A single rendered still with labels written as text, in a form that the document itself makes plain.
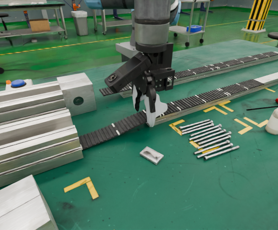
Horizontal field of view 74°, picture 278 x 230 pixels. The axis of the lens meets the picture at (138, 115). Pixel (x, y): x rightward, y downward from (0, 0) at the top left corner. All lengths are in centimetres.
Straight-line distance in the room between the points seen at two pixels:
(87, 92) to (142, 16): 29
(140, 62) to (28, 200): 33
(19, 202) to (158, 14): 39
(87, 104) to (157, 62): 27
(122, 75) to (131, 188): 24
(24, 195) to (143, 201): 20
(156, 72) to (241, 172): 30
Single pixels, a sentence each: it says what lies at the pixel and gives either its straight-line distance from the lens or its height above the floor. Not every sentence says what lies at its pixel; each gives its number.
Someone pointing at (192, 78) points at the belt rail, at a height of 79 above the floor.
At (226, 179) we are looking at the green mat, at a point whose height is 78.
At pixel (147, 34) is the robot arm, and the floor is 104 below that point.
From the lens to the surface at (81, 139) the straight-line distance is 51.
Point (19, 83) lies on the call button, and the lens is 74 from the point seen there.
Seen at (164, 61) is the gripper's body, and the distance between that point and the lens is 47.
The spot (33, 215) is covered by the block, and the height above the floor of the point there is 87.
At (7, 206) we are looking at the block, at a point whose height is 87.
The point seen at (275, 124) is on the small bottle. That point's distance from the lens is 62.
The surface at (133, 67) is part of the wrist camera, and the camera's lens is 43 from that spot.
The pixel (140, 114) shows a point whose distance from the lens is 54.
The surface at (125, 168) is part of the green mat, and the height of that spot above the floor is 78.
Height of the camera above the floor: 112
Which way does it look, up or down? 35 degrees down
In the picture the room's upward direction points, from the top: straight up
